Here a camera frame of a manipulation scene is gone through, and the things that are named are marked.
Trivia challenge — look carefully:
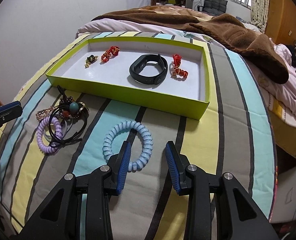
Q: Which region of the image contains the purple spiral hair tie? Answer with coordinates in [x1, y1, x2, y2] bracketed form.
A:
[36, 116, 64, 155]

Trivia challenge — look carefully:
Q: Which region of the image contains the patterned curtain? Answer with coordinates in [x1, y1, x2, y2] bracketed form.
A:
[251, 0, 269, 33]

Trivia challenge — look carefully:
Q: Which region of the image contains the black office chair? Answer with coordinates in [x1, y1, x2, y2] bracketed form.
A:
[197, 0, 228, 16]

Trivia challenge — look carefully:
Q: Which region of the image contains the black fitness band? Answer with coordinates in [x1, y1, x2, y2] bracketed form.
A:
[127, 54, 168, 87]

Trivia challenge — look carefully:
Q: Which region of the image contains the green shallow box tray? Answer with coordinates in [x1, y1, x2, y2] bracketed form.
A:
[46, 34, 211, 120]

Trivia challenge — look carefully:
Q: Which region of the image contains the black gold small charm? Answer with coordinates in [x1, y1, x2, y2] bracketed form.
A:
[85, 55, 98, 68]

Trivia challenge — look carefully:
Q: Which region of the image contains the light blue spiral hair tie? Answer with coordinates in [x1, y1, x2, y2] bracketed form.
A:
[102, 120, 154, 172]

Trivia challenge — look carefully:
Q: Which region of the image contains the black hair tie teal bead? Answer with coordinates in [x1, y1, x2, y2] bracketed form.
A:
[48, 102, 89, 148]

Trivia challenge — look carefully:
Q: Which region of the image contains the brown fleece blanket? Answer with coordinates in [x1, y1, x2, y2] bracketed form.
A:
[94, 5, 289, 84]

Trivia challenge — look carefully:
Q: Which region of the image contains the striped bed sheet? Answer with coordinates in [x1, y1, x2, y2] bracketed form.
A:
[0, 31, 276, 239]

